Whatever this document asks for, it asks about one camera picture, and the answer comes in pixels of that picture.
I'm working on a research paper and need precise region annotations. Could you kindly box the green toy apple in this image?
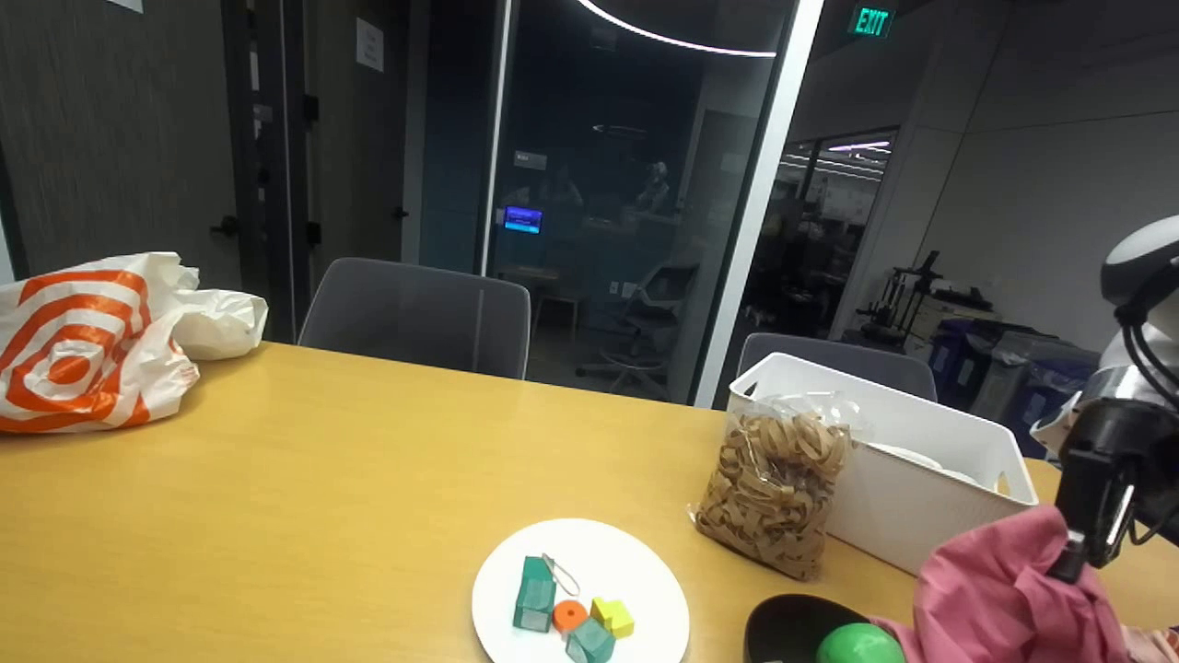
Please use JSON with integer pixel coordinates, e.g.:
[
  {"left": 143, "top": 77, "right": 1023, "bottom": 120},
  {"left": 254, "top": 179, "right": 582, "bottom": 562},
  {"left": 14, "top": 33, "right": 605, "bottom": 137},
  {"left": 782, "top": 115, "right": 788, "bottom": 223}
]
[{"left": 814, "top": 619, "right": 913, "bottom": 663}]

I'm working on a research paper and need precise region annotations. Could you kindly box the orange and white plastic bag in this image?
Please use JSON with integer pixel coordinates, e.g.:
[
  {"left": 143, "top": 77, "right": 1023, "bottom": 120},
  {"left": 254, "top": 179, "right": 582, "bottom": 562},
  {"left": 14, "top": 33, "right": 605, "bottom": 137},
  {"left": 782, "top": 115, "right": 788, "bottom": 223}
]
[{"left": 0, "top": 249, "right": 271, "bottom": 440}]

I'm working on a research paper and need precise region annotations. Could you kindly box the orange round bead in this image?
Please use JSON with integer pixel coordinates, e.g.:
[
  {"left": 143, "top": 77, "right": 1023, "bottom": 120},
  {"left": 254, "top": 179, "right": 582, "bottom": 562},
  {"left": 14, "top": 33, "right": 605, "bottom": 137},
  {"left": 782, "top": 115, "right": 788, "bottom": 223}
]
[{"left": 549, "top": 597, "right": 588, "bottom": 637}]

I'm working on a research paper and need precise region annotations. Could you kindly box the white round plate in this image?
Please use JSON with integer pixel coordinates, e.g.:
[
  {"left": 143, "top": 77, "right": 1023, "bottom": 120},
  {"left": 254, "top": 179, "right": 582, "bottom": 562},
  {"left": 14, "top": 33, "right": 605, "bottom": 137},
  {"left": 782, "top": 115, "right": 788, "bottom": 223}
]
[{"left": 469, "top": 517, "right": 694, "bottom": 663}]

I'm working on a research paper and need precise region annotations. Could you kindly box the green exit sign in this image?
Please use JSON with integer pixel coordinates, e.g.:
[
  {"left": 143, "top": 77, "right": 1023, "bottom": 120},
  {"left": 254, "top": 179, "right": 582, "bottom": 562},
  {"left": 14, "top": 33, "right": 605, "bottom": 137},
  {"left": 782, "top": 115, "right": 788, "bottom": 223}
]
[{"left": 851, "top": 6, "right": 896, "bottom": 42}]

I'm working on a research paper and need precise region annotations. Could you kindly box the yellow toy block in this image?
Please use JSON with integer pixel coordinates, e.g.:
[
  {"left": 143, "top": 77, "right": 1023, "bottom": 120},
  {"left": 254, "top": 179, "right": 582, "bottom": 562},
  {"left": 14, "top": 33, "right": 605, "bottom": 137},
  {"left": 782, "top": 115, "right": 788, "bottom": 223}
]
[{"left": 588, "top": 597, "right": 642, "bottom": 641}]

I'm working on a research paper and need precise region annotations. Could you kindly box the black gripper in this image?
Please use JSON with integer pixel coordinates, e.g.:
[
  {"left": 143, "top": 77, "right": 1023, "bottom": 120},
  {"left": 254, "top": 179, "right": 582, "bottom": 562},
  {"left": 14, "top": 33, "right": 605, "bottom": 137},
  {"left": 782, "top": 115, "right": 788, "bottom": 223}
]
[{"left": 1045, "top": 398, "right": 1179, "bottom": 589}]

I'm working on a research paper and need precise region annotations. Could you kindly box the white glass wall post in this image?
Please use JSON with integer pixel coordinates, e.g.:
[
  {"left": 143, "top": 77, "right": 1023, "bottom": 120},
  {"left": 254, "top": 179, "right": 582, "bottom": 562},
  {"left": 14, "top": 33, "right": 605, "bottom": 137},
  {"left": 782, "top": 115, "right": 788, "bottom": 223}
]
[{"left": 694, "top": 0, "right": 830, "bottom": 414}]

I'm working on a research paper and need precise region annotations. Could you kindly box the black cable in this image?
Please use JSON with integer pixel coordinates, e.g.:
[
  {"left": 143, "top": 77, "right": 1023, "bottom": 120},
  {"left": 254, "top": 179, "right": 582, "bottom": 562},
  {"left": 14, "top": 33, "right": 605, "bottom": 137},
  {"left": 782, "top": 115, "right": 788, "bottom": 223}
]
[{"left": 1105, "top": 287, "right": 1179, "bottom": 414}]

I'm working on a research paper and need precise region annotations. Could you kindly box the white paper door sign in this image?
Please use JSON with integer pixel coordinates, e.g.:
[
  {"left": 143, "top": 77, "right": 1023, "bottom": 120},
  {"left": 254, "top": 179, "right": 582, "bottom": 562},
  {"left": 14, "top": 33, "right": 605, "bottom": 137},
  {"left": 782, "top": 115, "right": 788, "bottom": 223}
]
[{"left": 353, "top": 17, "right": 387, "bottom": 75}]

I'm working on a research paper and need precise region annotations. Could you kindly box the white plastic basket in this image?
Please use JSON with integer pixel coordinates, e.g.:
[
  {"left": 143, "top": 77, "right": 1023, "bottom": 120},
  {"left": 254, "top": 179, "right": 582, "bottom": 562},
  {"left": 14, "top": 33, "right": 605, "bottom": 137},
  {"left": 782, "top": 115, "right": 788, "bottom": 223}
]
[{"left": 724, "top": 349, "right": 1042, "bottom": 581}]

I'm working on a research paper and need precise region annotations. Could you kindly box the blue recycling bin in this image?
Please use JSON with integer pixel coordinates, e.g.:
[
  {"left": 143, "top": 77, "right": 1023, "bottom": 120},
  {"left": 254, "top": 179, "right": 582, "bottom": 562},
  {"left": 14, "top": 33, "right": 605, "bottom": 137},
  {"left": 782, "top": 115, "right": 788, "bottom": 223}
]
[
  {"left": 929, "top": 317, "right": 1023, "bottom": 424},
  {"left": 1006, "top": 353, "right": 1100, "bottom": 462}
]

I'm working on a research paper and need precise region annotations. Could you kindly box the clear bag of pasta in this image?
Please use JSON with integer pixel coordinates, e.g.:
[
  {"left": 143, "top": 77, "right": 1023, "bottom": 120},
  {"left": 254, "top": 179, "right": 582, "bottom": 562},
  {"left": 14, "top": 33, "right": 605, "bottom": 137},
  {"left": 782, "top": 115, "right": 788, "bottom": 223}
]
[{"left": 694, "top": 396, "right": 857, "bottom": 587}]

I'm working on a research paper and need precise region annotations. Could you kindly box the ring ceiling light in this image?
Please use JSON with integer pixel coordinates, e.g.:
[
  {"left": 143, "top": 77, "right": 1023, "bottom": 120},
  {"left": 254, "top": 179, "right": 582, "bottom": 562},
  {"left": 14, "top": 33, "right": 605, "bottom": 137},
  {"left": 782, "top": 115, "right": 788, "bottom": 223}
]
[{"left": 576, "top": 0, "right": 786, "bottom": 62}]

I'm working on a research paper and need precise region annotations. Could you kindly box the small teal toy block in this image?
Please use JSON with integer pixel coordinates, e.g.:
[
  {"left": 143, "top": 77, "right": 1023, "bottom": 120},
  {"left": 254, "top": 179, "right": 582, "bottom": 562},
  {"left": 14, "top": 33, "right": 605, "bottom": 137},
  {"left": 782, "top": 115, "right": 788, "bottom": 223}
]
[{"left": 563, "top": 614, "right": 620, "bottom": 663}]

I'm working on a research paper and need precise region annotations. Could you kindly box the pink shirt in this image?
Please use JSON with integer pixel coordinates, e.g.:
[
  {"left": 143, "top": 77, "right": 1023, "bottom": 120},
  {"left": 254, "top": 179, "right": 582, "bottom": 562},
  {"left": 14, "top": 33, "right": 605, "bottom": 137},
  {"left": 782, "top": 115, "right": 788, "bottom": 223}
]
[{"left": 899, "top": 503, "right": 1141, "bottom": 663}]

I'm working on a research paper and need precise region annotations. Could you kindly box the large teal toy block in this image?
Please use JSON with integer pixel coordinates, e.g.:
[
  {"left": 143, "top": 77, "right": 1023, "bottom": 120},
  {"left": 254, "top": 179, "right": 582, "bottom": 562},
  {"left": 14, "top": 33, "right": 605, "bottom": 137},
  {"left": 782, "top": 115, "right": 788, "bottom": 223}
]
[{"left": 512, "top": 554, "right": 560, "bottom": 637}]

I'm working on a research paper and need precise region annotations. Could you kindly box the blue lit display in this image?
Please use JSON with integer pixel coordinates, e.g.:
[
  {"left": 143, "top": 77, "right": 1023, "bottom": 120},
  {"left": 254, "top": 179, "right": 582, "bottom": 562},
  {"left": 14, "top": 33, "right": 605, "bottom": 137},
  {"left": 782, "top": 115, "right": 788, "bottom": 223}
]
[{"left": 498, "top": 202, "right": 549, "bottom": 239}]

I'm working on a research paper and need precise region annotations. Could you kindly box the black bowl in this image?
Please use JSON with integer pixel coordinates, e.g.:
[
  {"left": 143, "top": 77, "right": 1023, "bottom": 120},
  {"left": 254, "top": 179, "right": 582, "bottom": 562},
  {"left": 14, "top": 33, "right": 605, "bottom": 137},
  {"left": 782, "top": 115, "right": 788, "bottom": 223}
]
[{"left": 743, "top": 595, "right": 916, "bottom": 663}]

